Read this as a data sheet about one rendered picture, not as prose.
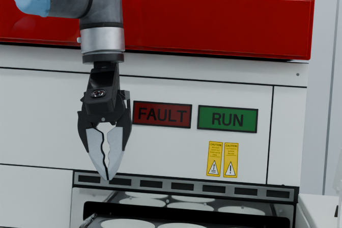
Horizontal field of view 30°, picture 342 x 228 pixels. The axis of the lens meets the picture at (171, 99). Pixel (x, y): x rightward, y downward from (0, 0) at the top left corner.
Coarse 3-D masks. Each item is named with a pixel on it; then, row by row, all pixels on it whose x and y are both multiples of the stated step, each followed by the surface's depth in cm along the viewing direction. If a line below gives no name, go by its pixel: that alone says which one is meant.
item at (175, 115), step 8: (136, 104) 127; (144, 104) 127; (152, 104) 127; (160, 104) 127; (136, 112) 127; (144, 112) 127; (152, 112) 127; (160, 112) 127; (168, 112) 127; (176, 112) 126; (184, 112) 126; (136, 120) 127; (144, 120) 127; (152, 120) 127; (160, 120) 127; (168, 120) 127; (176, 120) 126; (184, 120) 126
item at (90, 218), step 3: (93, 213) 124; (96, 213) 124; (90, 216) 121; (93, 216) 122; (96, 216) 123; (90, 219) 119; (93, 219) 121; (84, 222) 116; (87, 222) 117; (90, 222) 118; (81, 225) 114; (84, 225) 114; (87, 225) 116
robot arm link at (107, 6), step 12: (96, 0) 104; (108, 0) 106; (120, 0) 108; (96, 12) 106; (108, 12) 106; (120, 12) 108; (84, 24) 107; (96, 24) 106; (108, 24) 106; (120, 24) 108
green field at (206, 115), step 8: (200, 112) 126; (208, 112) 126; (216, 112) 126; (224, 112) 126; (232, 112) 125; (240, 112) 125; (248, 112) 125; (200, 120) 126; (208, 120) 126; (216, 120) 126; (224, 120) 126; (232, 120) 126; (240, 120) 125; (248, 120) 125; (224, 128) 126; (232, 128) 126; (240, 128) 125; (248, 128) 125
